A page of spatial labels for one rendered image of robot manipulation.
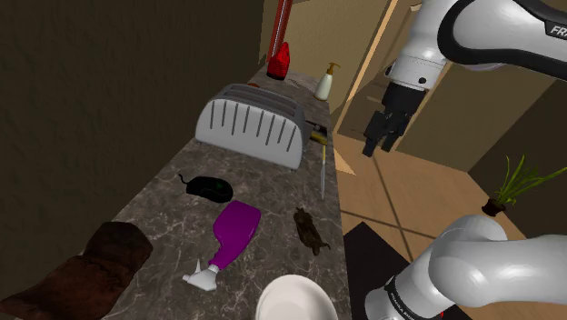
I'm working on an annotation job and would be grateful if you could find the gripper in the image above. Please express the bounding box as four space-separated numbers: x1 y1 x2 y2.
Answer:
362 81 427 158

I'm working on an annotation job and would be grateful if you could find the cream soap dispenser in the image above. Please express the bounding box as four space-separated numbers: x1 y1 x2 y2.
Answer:
313 62 342 102

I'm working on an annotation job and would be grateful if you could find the brown cat figure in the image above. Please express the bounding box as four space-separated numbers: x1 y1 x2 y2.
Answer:
293 206 332 256

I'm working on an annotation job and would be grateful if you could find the red faceted object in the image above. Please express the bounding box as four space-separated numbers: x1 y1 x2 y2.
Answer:
266 41 292 81

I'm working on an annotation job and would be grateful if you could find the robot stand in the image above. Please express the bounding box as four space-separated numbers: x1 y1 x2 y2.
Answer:
343 221 472 320

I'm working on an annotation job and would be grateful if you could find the silver toaster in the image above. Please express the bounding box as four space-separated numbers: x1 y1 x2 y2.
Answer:
194 83 313 171

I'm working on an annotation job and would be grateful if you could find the green potted plant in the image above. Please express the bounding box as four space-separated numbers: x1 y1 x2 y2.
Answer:
481 154 567 218

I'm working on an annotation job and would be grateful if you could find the purple spray bottle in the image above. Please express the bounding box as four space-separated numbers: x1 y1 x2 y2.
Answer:
182 199 263 292

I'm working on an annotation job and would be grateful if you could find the black computer mouse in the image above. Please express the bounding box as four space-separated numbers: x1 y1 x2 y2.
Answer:
177 173 234 205

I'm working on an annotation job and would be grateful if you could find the white bowl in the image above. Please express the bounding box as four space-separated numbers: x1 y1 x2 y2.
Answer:
254 274 340 320

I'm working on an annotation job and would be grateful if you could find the yellow-handled knife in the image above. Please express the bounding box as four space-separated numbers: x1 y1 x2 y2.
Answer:
320 144 328 201

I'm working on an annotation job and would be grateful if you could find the red upright post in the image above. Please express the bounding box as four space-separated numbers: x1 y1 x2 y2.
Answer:
266 0 294 63

